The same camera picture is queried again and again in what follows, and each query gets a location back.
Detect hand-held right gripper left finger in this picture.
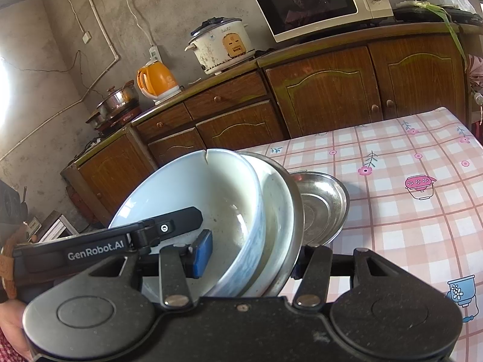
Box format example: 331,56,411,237
88,229,214,308

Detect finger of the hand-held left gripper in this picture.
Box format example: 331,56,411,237
109,207,203,250

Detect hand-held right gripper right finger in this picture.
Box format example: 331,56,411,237
292,245,385,308

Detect blue floral bowl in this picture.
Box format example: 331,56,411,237
107,149,267,298

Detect deep steel bowl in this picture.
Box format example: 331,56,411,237
236,151,305,298

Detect large steel plate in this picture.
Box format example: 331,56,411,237
289,171,350,246

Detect white ceramic bowl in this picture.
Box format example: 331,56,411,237
241,154,296,298

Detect person's left hand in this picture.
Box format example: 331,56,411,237
0,299,33,360

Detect red stove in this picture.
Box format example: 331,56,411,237
92,106,144,136

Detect pink checked tablecloth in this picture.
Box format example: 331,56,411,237
234,107,483,362

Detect steel pot with lid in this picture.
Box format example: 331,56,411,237
96,86,139,119

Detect orange electric kettle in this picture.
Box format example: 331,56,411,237
136,60,181,105

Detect white rice cooker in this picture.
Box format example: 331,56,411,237
184,17,254,76

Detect wooden kitchen cabinet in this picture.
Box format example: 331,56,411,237
60,23,476,227

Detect pink cloth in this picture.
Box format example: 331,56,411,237
466,55,483,95

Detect white microwave oven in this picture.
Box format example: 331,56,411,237
250,0,395,43

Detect black cooktop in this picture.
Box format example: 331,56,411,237
394,2,478,23

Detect green leek leaf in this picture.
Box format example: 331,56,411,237
413,0,466,61

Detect white frame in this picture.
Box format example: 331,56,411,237
38,211,80,243

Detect white wall pipe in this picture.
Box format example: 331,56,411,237
0,0,120,163

